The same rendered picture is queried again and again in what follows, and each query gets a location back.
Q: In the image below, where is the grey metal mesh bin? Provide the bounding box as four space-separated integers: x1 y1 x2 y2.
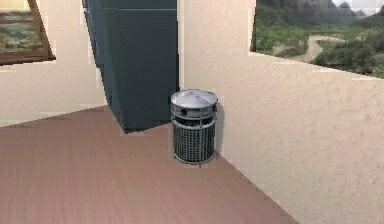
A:
170 88 219 167

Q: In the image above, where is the dark blue-grey fridge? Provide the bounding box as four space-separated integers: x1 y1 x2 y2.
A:
81 0 180 135

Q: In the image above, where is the frameless landscape window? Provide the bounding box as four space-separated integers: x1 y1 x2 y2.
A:
250 0 384 80

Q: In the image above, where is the brown framed window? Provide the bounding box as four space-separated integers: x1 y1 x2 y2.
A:
0 0 57 66

